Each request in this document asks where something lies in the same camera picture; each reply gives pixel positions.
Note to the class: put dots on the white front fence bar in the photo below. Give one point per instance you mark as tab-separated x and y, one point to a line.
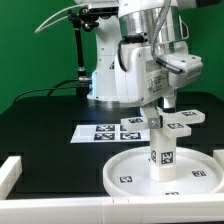
169	209

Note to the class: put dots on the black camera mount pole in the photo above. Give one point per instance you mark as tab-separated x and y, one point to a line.
79	43

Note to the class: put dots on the white right fence block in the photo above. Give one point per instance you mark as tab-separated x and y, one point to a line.
218	155

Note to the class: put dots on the white round table top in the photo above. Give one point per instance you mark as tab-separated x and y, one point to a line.
128	174

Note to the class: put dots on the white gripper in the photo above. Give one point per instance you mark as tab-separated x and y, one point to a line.
143	82

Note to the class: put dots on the white cross-shaped table base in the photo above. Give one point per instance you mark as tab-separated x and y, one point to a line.
173	125

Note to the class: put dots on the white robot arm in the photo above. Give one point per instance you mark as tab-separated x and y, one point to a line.
153	23

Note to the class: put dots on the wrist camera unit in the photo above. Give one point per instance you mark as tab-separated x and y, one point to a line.
190	66

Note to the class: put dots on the white left fence block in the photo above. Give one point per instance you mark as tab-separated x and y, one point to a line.
9	174

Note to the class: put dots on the white marker tag plate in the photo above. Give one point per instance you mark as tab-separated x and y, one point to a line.
107	133

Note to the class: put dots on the white fence block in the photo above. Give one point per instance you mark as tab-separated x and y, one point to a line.
9	174
218	155

